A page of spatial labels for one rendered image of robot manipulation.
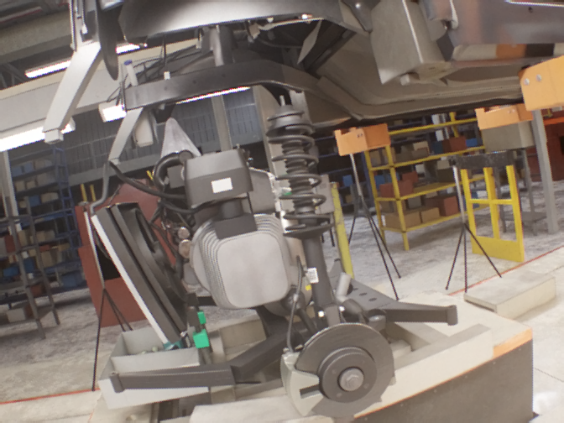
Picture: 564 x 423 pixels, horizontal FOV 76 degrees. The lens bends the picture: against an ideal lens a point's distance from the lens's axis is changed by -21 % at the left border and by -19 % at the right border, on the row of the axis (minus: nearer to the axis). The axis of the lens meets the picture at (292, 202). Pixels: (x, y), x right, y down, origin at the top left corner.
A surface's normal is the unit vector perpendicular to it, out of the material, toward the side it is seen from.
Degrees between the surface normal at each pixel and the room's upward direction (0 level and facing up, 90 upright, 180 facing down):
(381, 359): 90
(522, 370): 90
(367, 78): 103
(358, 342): 90
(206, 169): 79
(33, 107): 90
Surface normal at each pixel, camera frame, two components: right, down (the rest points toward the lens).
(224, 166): 0.18, -0.18
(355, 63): 0.12, 0.27
